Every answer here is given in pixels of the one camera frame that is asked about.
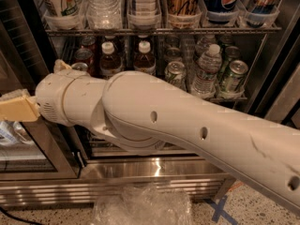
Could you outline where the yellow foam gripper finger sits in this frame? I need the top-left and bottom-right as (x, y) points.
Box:
(0, 89), (40, 122)
(53, 59), (71, 73)

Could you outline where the white 7up can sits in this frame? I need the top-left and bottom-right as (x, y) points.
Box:
(42, 0), (82, 18)

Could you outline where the green ginger ale can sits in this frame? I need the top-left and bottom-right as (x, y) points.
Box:
(217, 46), (241, 80)
(220, 60), (248, 93)

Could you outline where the glass fridge door left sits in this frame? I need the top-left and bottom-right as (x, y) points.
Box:
(0, 45), (79, 181)

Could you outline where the silver can behind diet 7up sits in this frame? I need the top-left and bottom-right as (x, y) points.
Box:
(164, 47), (182, 63)

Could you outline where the black cable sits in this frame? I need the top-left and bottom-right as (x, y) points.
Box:
(0, 206), (43, 225)

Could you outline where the green ginger ale can behind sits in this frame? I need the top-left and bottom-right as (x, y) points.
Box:
(217, 46), (241, 80)

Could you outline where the green ginger ale can front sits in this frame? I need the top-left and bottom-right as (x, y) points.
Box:
(220, 60), (248, 93)

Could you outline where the stainless steel fridge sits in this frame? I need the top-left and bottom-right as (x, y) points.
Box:
(0, 0), (300, 208)

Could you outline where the orange cable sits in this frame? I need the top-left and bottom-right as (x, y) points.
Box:
(227, 181), (243, 193)

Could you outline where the red coca-cola can front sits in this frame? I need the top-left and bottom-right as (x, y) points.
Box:
(71, 62), (88, 71)

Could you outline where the red coca-cola can back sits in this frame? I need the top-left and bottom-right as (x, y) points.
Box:
(81, 36), (97, 53)

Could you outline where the clear plastic wrap bundle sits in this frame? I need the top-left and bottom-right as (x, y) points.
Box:
(89, 185), (193, 225)

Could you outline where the right brown tea bottle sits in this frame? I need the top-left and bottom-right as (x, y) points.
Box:
(133, 41), (156, 75)

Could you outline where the blue red striped can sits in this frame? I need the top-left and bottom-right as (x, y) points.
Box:
(247, 0), (277, 28)

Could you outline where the clear water bottle shelf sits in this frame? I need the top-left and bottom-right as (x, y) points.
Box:
(192, 44), (222, 94)
(86, 0), (121, 29)

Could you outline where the clear water bottle top shelf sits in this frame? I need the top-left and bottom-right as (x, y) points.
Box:
(86, 0), (121, 29)

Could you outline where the brown tea bottle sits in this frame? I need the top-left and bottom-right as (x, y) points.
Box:
(99, 41), (122, 79)
(133, 41), (156, 75)

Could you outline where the red coca-cola can middle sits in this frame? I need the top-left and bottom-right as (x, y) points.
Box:
(74, 48), (94, 73)

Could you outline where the clear water bottle middle shelf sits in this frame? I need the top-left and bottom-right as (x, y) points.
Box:
(192, 44), (222, 94)

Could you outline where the blue pepsi can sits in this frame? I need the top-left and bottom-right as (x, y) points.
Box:
(207, 0), (237, 24)

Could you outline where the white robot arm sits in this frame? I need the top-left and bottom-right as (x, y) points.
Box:
(0, 67), (300, 214)

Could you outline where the left brown tea bottle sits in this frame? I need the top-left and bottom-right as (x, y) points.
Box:
(99, 41), (122, 79)

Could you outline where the red coca-cola can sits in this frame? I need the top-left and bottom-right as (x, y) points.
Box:
(71, 62), (88, 71)
(74, 48), (94, 73)
(81, 36), (97, 53)

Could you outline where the blue tape cross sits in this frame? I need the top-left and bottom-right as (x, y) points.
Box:
(204, 195), (238, 225)

